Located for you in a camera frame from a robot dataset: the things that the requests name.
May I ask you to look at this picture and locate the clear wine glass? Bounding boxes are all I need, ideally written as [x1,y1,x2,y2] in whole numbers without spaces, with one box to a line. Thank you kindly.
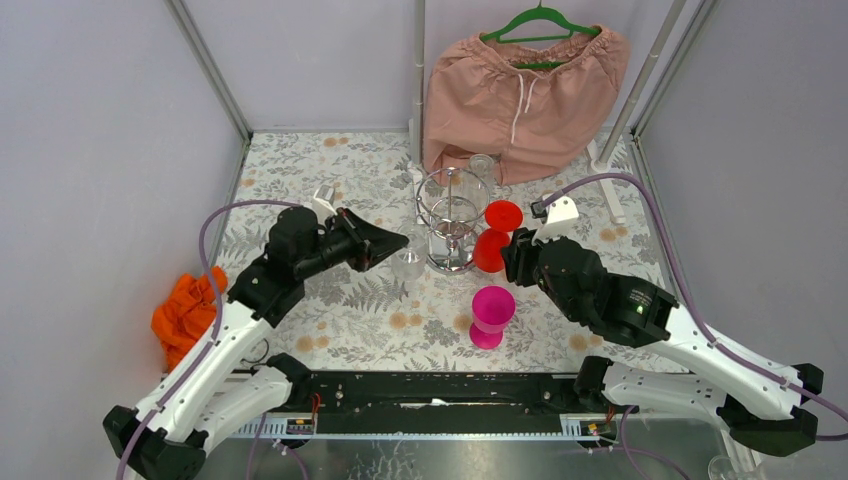
[391,224,428,282]
[468,154,496,203]

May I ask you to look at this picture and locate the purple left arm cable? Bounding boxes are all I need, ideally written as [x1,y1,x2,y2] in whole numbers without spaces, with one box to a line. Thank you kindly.
[115,199,306,480]

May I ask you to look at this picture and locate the chrome wine glass rack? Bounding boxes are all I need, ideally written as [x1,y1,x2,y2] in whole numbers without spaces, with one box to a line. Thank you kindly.
[415,167,491,274]

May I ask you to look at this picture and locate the pink shorts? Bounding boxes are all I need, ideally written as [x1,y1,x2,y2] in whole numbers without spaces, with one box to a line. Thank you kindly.
[422,27,631,185]

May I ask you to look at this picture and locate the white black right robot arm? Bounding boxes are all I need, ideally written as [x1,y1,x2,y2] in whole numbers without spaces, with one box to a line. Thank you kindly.
[500,228,824,457]

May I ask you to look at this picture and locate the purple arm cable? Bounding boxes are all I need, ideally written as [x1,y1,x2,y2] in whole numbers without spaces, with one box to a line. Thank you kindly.
[539,172,848,480]
[115,199,306,480]

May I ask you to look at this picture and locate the orange cloth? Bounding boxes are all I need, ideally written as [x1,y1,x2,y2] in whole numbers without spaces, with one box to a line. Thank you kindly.
[151,273,217,373]

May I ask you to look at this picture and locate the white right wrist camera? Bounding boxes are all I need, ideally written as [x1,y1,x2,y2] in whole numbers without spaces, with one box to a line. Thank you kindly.
[531,195,579,244]

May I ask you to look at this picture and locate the green clothes hanger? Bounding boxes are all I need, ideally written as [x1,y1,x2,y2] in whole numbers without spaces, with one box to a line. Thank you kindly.
[480,3,602,71]

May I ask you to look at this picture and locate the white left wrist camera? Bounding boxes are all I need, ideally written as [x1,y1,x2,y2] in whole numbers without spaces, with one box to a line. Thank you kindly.
[311,185,336,223]

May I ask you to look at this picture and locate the red wine glass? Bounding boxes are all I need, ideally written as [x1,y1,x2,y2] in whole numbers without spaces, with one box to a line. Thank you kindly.
[472,200,524,273]

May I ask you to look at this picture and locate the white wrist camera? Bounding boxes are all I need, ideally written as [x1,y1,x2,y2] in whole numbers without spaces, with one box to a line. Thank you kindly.
[531,195,579,244]
[311,185,336,223]

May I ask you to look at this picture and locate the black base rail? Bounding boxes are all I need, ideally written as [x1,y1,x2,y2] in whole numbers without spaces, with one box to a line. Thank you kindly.
[248,367,641,437]

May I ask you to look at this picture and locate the black hair tie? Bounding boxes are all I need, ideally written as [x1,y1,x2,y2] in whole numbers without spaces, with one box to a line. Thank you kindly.
[241,337,271,365]

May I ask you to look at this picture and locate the clear wine glass back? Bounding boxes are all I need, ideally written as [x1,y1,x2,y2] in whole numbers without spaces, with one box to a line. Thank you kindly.
[468,154,496,203]

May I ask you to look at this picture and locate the pink wine glass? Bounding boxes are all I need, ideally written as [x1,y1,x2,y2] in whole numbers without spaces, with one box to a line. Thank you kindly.
[469,285,516,350]

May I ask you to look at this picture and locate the clear wine glass front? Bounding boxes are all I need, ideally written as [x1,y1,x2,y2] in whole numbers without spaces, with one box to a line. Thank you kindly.
[391,224,428,282]

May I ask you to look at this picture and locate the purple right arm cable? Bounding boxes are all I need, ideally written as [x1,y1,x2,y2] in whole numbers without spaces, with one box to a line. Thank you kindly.
[539,172,848,480]

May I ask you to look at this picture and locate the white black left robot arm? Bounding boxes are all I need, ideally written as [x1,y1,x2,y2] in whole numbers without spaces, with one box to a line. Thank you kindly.
[103,202,409,479]

